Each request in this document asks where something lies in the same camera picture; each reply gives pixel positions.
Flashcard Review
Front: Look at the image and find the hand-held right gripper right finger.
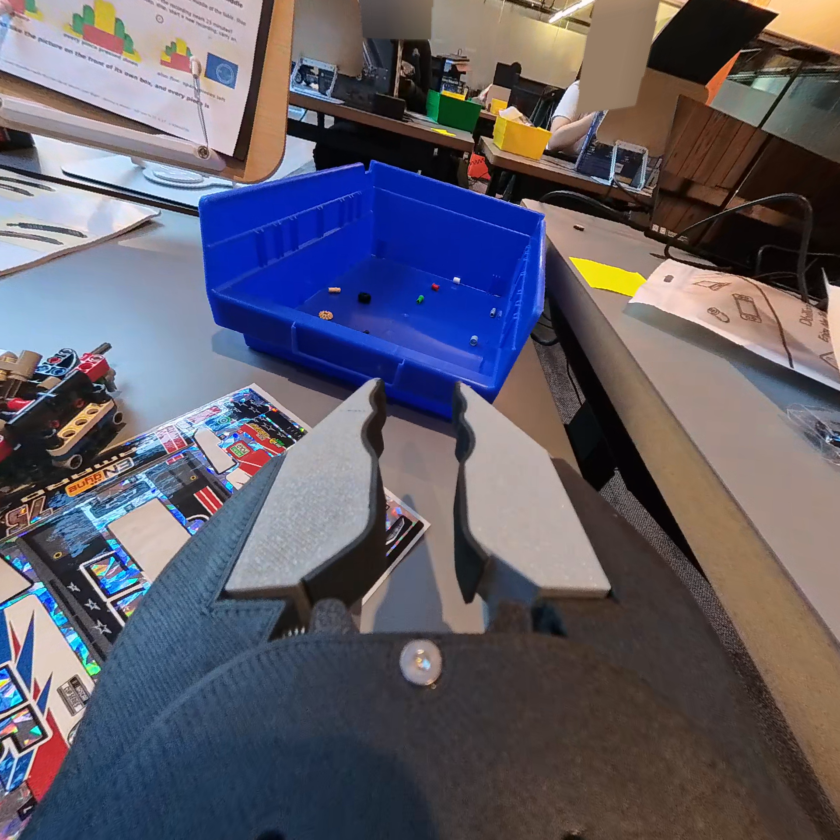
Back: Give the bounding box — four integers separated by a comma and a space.
453, 382, 613, 630

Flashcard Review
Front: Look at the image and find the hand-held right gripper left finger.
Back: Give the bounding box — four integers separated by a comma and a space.
223, 378, 388, 611

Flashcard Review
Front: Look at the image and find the holographic sticker sheet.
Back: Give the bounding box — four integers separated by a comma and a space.
0, 384, 431, 815

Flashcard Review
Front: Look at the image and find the grey desk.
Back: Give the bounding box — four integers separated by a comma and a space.
0, 134, 581, 664

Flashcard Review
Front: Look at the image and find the cluttered grey table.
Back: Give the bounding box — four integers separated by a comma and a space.
521, 197, 840, 742

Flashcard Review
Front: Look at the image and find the blue storage bin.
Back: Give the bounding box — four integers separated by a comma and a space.
198, 161, 547, 421

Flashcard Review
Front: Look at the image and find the yellow paper sheet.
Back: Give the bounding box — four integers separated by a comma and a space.
570, 257, 648, 296

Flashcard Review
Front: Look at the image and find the toy brick car front chassis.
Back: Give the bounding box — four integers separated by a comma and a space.
0, 341, 127, 475

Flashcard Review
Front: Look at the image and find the white printed paper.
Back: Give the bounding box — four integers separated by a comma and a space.
629, 259, 840, 389

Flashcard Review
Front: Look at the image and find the clear plastic bag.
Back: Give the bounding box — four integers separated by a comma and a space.
786, 400, 840, 468

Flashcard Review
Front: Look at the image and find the brown background table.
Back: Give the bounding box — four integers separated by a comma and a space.
478, 136, 657, 198
289, 88, 477, 153

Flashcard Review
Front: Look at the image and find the clear stand with blue card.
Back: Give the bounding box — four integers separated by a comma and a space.
576, 110, 651, 193

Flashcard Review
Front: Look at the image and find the open instruction booklet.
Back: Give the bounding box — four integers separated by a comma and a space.
0, 167, 161, 278

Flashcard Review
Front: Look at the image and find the wooden crate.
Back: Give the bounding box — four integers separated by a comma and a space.
655, 95, 840, 240

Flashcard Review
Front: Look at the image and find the small green bin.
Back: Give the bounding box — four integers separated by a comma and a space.
427, 90, 484, 131

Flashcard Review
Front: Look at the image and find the black folded cardboard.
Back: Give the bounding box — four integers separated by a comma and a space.
646, 0, 779, 88

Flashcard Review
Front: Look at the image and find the black cable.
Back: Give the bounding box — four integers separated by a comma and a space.
663, 192, 829, 306

